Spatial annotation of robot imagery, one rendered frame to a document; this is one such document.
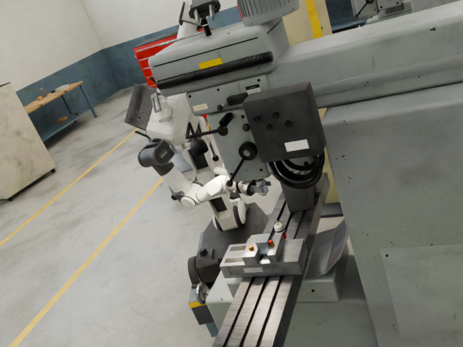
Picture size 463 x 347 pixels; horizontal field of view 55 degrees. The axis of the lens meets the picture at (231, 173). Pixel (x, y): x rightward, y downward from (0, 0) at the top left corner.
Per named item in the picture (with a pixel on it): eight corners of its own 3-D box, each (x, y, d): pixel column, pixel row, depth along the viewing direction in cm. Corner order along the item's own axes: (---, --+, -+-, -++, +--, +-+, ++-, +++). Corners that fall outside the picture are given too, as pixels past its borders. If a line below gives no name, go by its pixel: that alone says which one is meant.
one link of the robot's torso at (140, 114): (144, 145, 248) (115, 134, 213) (160, 87, 249) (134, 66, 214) (194, 158, 241) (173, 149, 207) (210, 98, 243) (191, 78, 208)
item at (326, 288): (233, 303, 209) (224, 284, 204) (254, 255, 237) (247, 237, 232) (340, 303, 187) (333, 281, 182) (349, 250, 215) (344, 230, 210)
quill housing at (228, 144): (228, 185, 184) (201, 114, 171) (244, 162, 201) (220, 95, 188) (271, 180, 176) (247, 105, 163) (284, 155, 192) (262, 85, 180)
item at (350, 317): (240, 383, 242) (202, 301, 218) (256, 337, 268) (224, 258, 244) (397, 398, 206) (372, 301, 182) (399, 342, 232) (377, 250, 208)
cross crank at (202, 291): (194, 309, 239) (187, 292, 234) (203, 293, 248) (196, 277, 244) (220, 309, 232) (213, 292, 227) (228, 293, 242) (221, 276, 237)
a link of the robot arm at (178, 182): (182, 211, 230) (154, 180, 220) (193, 192, 238) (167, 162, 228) (197, 208, 222) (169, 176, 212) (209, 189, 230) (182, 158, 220)
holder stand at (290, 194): (289, 213, 224) (278, 178, 216) (293, 190, 243) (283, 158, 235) (313, 208, 220) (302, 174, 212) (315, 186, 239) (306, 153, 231)
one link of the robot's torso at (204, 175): (202, 191, 277) (175, 121, 263) (229, 184, 274) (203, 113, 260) (198, 202, 263) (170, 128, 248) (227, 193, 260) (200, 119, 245)
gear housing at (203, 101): (191, 118, 171) (182, 93, 167) (214, 95, 191) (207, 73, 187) (273, 101, 157) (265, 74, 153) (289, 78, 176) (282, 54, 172)
